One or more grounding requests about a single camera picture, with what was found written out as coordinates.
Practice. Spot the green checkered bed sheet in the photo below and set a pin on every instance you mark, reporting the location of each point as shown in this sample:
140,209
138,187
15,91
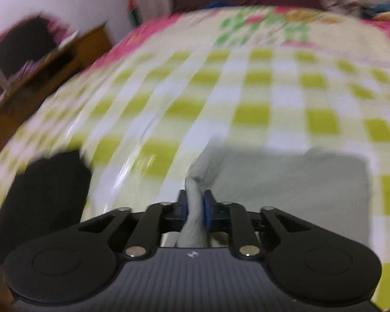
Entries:
247,104

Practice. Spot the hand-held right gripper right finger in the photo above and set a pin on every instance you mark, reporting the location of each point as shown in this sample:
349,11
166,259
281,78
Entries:
208,209

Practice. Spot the grey-green pants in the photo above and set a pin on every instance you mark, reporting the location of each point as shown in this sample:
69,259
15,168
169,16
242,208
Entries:
279,182

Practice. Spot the wooden bedside cabinet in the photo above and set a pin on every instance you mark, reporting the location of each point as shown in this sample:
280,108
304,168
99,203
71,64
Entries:
84,52

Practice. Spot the pink and black bag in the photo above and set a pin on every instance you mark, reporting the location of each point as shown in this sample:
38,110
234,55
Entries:
22,48

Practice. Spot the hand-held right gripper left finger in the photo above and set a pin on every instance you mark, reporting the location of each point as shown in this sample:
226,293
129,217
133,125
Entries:
183,205

